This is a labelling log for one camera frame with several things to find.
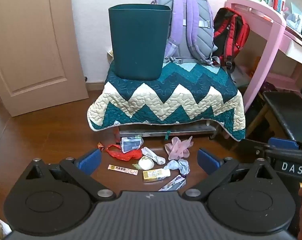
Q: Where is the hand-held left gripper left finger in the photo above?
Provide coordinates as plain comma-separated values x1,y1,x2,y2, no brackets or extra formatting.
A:
25,148,116,202

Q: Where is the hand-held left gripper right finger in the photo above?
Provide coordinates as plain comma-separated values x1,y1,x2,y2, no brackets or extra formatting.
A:
182,148,275,202

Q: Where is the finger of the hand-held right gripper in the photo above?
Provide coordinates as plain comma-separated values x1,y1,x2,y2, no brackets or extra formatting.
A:
268,137,302,153
239,139,276,160

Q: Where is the blue white paper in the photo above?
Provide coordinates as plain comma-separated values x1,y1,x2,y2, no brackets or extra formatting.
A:
163,159,190,176

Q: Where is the red plastic bag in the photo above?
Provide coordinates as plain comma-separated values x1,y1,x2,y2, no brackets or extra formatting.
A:
105,144,143,161

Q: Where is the pink plastic glove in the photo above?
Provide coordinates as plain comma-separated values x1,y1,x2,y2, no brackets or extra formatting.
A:
165,136,193,160

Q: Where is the pink stick sachet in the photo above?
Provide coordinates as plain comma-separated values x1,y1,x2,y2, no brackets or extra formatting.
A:
108,164,139,175

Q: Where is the purple white wrapper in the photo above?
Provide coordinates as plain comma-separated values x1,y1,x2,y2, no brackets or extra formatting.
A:
158,175,186,192

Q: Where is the grey white plastic packet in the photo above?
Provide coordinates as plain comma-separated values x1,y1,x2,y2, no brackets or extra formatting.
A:
120,135,144,153

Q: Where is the small yellow drink carton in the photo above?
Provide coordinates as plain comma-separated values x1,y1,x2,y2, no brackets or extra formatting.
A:
143,169,171,182

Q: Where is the white round vegetable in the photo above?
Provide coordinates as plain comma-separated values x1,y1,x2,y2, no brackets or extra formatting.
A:
132,156,155,171

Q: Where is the dark teal trash bin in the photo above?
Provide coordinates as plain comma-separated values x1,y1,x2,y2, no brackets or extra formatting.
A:
108,4,172,81

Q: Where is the black cushioned stool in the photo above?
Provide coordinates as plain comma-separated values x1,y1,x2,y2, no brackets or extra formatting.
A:
246,90,302,143

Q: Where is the teal cream zigzag quilt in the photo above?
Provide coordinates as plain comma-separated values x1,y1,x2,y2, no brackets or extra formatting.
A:
87,60,246,142

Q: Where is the red black backpack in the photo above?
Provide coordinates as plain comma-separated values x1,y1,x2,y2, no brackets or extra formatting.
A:
212,7,250,74

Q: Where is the pink desk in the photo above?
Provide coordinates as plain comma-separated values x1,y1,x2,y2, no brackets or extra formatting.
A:
226,0,302,113

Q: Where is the beige wooden door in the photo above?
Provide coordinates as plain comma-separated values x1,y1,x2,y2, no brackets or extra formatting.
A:
0,0,89,117

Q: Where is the purple grey backpack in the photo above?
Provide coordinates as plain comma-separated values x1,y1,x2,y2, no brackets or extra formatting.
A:
151,0,221,68

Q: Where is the metal frame bench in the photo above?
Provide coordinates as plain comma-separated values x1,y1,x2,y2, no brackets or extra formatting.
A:
117,122,219,140

